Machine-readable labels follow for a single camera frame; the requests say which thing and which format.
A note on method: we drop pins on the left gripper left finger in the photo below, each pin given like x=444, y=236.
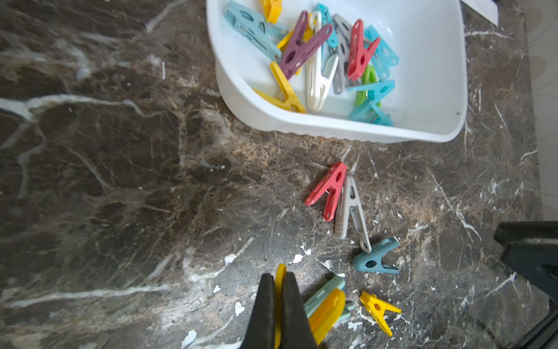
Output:
x=260, y=332

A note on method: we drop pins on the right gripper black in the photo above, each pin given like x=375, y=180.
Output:
x=530, y=249

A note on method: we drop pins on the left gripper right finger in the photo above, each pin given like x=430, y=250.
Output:
x=295, y=327

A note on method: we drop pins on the grey clothespin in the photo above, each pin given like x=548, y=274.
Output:
x=350, y=206
x=340, y=79
x=343, y=31

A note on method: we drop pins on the teal clothespin cluster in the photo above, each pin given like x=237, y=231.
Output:
x=370, y=112

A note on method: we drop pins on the lime green clothespin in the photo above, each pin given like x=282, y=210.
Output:
x=369, y=78

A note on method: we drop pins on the white clothespin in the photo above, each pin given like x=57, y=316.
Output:
x=321, y=66

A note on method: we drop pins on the maroon clothespin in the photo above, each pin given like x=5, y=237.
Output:
x=319, y=38

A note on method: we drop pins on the light teal clothespin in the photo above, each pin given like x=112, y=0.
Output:
x=253, y=26

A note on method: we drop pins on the red clothespin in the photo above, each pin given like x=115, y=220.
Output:
x=360, y=56
x=331, y=184

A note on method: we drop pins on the white plastic storage box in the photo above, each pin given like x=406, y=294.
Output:
x=428, y=102

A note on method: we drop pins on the mint green clothespin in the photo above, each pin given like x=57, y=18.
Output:
x=316, y=300

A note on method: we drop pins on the orange yellow clothespin cluster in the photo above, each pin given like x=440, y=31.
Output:
x=377, y=308

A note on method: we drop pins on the dark teal clothespin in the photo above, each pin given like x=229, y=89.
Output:
x=373, y=261

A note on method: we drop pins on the white paper label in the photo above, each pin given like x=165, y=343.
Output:
x=488, y=9

